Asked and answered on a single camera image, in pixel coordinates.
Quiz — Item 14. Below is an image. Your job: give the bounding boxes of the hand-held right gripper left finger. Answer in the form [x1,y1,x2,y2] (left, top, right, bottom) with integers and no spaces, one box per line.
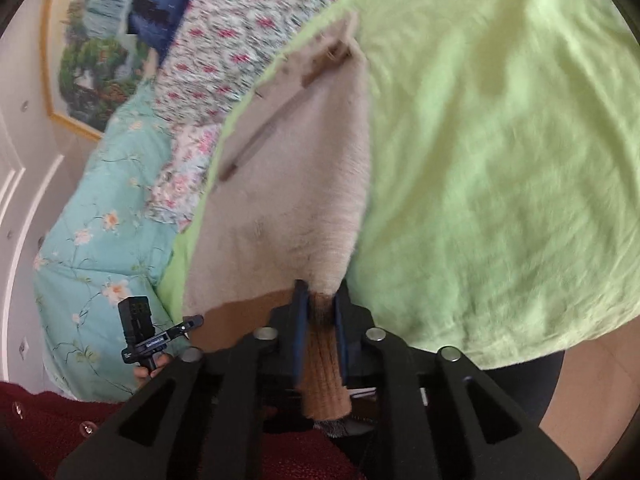
[55,279,312,480]

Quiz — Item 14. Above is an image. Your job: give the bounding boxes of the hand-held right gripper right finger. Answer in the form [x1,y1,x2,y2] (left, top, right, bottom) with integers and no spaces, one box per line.
[334,280,582,480]

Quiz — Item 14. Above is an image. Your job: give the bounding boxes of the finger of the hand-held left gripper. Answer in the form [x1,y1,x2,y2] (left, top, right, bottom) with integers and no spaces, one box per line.
[167,314,205,343]

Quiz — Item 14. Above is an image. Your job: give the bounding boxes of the beige fuzzy small garment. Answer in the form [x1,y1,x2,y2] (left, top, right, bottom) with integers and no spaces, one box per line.
[181,10,375,422]

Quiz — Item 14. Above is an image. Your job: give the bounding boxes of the person's left hand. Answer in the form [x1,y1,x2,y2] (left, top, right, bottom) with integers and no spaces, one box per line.
[132,353,175,387]

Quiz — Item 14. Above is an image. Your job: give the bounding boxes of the teal floral quilt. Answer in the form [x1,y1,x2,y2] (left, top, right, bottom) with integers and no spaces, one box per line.
[33,80,192,403]

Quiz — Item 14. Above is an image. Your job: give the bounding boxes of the white panelled headboard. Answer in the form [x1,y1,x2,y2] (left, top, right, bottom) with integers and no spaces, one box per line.
[0,105,68,386]

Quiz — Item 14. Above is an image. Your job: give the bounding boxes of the dark trousers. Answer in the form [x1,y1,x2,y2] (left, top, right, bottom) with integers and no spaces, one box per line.
[482,349,567,425]

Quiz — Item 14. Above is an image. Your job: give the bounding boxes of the light green blanket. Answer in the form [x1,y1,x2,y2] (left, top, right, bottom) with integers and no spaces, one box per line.
[156,0,640,372]

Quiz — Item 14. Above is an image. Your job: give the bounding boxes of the dark blue pillow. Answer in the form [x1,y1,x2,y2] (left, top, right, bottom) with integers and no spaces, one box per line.
[127,0,217,63]

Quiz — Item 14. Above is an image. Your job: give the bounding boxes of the framed landscape wall picture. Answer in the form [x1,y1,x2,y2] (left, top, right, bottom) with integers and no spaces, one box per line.
[40,0,156,142]

